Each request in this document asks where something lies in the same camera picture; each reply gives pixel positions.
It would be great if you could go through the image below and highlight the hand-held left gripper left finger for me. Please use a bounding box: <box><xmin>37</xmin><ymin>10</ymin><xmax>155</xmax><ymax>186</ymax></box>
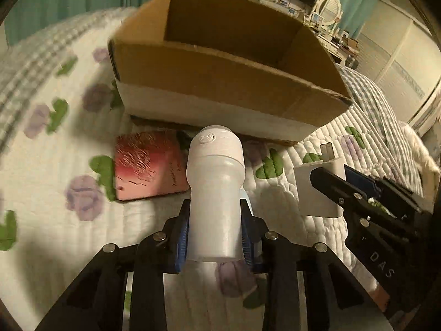
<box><xmin>34</xmin><ymin>199</ymin><xmax>190</xmax><ymax>331</ymax></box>

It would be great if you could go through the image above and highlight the cluttered dressing table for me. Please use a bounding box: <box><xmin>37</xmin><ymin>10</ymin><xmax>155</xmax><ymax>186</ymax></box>
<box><xmin>303</xmin><ymin>10</ymin><xmax>359</xmax><ymax>67</ymax></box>

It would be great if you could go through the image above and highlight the white plug adapter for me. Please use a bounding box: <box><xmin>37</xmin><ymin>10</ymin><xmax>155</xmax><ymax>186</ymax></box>
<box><xmin>293</xmin><ymin>142</ymin><xmax>347</xmax><ymax>218</ymax></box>

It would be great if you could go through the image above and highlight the white wardrobe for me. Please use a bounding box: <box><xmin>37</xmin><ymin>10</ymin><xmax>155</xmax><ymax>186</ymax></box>
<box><xmin>357</xmin><ymin>0</ymin><xmax>441</xmax><ymax>130</ymax></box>

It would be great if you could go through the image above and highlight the white fluffy blanket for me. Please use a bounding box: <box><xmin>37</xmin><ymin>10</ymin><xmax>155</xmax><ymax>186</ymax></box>
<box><xmin>399</xmin><ymin>121</ymin><xmax>441</xmax><ymax>183</ymax></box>

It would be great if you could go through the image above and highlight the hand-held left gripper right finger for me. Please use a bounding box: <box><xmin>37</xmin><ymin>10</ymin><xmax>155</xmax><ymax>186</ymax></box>
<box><xmin>240</xmin><ymin>198</ymin><xmax>391</xmax><ymax>331</ymax></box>

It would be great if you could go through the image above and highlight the brown cardboard box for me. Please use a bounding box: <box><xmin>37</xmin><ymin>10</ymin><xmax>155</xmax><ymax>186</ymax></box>
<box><xmin>107</xmin><ymin>0</ymin><xmax>353</xmax><ymax>147</ymax></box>

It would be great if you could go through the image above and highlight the white plastic bottle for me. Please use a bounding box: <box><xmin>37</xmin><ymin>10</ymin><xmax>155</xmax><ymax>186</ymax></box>
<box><xmin>185</xmin><ymin>125</ymin><xmax>246</xmax><ymax>262</ymax></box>

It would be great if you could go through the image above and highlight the floral white quilt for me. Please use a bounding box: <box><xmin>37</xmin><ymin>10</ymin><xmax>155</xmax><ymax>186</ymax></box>
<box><xmin>0</xmin><ymin>7</ymin><xmax>431</xmax><ymax>331</ymax></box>

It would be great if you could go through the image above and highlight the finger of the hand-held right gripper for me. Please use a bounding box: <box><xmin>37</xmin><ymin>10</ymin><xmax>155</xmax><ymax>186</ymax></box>
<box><xmin>344</xmin><ymin>165</ymin><xmax>424</xmax><ymax>215</ymax></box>
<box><xmin>309</xmin><ymin>166</ymin><xmax>372</xmax><ymax>215</ymax></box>

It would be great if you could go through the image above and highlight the white oval vanity mirror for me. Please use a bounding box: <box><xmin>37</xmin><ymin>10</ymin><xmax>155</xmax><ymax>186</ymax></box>
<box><xmin>312</xmin><ymin>0</ymin><xmax>344</xmax><ymax>32</ymax></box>

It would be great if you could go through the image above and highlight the pink glossy booklet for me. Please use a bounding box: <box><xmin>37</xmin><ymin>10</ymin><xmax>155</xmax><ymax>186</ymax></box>
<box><xmin>114</xmin><ymin>129</ymin><xmax>191</xmax><ymax>203</ymax></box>

